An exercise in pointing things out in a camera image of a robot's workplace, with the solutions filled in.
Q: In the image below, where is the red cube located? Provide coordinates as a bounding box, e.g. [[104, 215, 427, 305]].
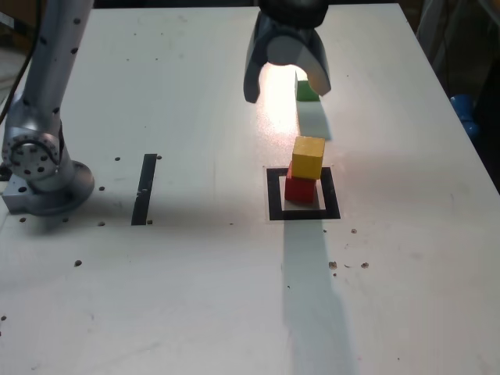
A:
[[284, 162, 316, 203]]

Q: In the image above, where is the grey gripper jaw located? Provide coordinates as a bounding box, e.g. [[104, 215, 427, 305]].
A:
[[266, 28, 333, 96], [241, 15, 280, 104]]

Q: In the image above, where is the yellow cube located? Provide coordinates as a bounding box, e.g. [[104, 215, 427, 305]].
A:
[[291, 136, 327, 180]]

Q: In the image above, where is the blue object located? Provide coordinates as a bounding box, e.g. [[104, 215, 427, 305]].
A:
[[449, 93, 481, 138]]

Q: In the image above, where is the green cube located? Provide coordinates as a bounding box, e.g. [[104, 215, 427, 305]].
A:
[[295, 80, 320, 102]]

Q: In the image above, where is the black tape square outline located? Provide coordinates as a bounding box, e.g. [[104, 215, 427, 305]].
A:
[[266, 166, 341, 222]]

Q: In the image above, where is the black tape strip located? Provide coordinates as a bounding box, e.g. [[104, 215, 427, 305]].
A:
[[130, 153, 158, 227]]

